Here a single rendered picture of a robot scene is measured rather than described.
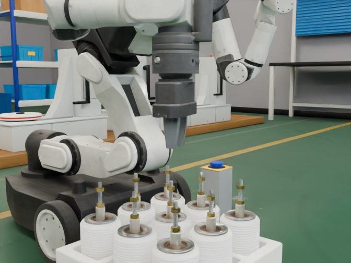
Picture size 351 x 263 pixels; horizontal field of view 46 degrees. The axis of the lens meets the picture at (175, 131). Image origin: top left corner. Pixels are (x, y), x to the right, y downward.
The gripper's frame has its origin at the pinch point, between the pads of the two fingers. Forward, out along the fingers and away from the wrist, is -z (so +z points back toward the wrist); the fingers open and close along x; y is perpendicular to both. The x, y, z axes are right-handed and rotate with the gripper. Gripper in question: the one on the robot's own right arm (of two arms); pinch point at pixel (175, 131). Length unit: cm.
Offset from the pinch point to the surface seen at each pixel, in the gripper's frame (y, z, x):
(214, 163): 4.8, -15.2, 43.1
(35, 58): 368, 34, 390
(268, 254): -15.3, -30.7, 20.3
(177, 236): -0.8, -20.6, -0.9
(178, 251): -1.8, -22.8, -2.6
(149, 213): 14.1, -23.7, 17.5
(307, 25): 20, 79, 535
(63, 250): 29.6, -30.2, 3.0
